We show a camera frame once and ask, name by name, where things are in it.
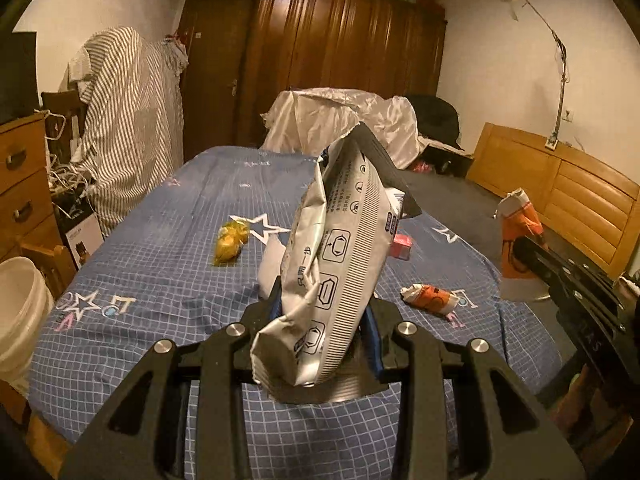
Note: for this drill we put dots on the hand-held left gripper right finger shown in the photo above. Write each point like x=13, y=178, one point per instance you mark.
x=373, y=337

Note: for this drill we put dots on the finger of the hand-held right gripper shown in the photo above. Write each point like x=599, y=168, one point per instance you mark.
x=532, y=260

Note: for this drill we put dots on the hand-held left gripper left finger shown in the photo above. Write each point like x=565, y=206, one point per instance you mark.
x=275, y=310

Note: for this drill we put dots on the orange white paper wrapper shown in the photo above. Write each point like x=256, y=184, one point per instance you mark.
x=517, y=230

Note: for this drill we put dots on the silver snack bag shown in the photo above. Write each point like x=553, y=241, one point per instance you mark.
x=340, y=260

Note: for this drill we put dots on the crumpled orange white wrapper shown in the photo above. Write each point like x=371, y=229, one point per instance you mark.
x=430, y=300

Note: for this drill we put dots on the yellow crumpled wrapper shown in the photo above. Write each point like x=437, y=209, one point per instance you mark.
x=230, y=242

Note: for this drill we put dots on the wooden headboard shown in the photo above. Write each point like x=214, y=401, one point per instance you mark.
x=565, y=185

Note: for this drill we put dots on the dark grey bed sheet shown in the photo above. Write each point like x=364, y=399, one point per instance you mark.
x=465, y=200

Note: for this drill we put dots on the pink carton box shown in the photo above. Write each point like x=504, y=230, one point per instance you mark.
x=402, y=247

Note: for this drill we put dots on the blue grid printed blanket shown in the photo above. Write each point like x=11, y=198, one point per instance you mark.
x=150, y=285

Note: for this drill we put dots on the pink bag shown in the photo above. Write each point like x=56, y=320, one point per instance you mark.
x=424, y=165

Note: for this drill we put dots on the black cloth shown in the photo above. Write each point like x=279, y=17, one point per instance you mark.
x=437, y=117

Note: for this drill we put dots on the black white cardboard box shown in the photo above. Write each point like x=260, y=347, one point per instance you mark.
x=82, y=230

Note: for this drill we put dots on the white satin cloth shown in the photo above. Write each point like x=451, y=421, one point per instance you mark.
x=350, y=115

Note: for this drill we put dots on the light wooden stool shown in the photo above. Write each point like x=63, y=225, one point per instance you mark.
x=50, y=265

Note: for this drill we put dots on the brown wooden door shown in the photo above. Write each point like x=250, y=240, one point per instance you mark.
x=212, y=75

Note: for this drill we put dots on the white plastic bucket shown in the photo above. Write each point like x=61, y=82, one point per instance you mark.
x=22, y=320

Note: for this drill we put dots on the brown wooden wardrobe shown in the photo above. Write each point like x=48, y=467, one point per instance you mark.
x=340, y=50

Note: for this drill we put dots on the wooden drawer dresser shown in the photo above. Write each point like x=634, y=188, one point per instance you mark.
x=22, y=185

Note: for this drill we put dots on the dark wooden chair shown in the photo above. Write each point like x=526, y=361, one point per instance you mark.
x=60, y=105

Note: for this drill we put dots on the black monitor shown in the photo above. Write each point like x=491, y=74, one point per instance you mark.
x=17, y=77

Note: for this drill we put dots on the white wall socket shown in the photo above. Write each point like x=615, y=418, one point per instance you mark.
x=569, y=114

